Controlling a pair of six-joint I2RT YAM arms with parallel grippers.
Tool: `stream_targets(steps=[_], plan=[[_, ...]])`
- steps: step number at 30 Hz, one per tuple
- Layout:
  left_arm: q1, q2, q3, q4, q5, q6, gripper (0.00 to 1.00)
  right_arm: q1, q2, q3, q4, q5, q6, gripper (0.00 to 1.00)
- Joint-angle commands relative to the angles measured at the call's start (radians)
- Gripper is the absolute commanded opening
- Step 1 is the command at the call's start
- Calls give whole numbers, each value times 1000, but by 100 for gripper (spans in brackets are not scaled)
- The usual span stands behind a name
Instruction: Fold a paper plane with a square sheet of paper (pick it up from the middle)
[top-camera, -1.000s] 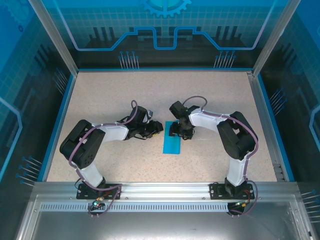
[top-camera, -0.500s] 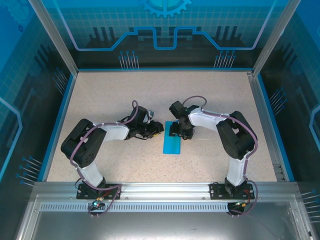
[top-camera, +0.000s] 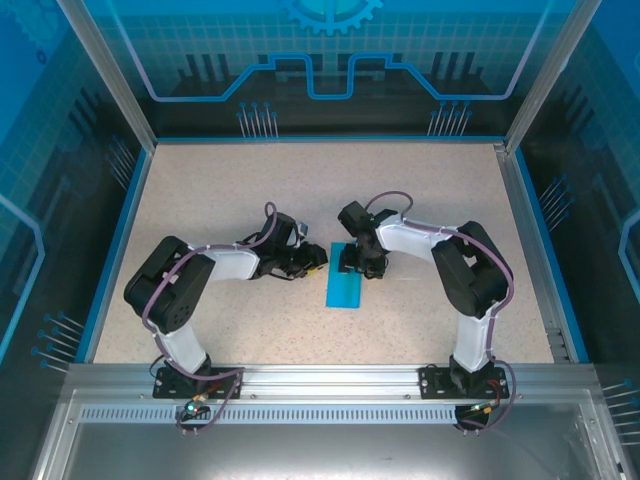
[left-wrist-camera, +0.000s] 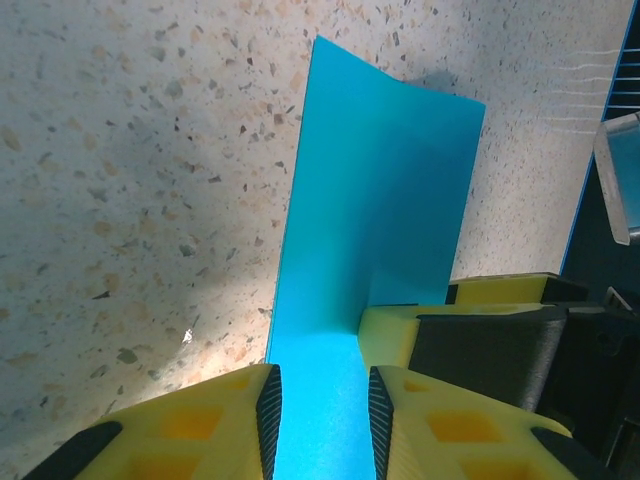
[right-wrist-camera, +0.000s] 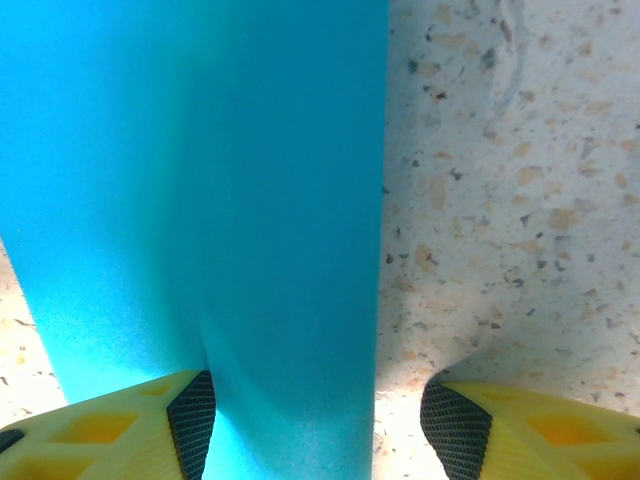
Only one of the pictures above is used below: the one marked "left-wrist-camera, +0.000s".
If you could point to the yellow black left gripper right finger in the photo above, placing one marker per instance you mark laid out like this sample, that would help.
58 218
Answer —
450 430

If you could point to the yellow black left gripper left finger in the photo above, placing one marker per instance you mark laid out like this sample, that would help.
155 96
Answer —
190 430

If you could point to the blue paper sheet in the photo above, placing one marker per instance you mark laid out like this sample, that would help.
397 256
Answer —
380 200

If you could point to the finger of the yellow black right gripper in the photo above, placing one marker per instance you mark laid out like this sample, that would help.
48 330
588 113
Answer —
450 345
500 291

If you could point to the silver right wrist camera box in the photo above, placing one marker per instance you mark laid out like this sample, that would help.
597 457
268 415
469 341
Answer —
622 175

